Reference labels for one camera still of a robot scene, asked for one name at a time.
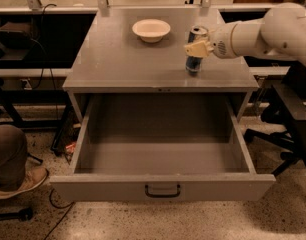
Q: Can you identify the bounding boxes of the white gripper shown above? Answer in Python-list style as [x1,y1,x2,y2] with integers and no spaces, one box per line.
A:
[184,23,237,59]

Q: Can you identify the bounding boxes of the silver blue redbull can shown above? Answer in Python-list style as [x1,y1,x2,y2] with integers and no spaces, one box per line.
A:
[186,25,208,75]

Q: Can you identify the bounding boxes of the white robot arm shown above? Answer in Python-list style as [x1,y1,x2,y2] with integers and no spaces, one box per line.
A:
[185,3,306,67]

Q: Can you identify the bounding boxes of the open grey top drawer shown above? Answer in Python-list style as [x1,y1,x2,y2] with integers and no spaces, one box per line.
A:
[51,94,275,201]

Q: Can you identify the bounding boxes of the white bowl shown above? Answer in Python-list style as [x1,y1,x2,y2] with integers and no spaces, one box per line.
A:
[132,19,171,43]

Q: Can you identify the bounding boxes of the grey metal cabinet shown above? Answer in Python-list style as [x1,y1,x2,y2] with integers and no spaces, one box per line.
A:
[63,7,258,118]

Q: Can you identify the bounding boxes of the dark box on shelf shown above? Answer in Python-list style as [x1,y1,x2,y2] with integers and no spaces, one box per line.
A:
[0,22,31,49]

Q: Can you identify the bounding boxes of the tan shoe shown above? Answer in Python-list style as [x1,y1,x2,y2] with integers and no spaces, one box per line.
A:
[0,167,48,200]

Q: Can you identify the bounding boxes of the person's leg brown trousers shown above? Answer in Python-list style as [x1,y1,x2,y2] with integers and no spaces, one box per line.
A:
[0,125,27,192]

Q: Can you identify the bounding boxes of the black stand foot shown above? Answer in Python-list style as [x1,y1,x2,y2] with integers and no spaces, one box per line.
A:
[0,208,33,221]

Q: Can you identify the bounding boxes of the black drawer handle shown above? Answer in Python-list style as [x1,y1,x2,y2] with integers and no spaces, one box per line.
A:
[144,184,181,199]

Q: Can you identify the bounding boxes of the black hanging cable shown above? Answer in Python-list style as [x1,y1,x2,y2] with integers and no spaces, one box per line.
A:
[30,3,61,122]

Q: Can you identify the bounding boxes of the black floor cable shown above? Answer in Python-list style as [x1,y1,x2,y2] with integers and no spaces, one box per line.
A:
[42,188,76,240]

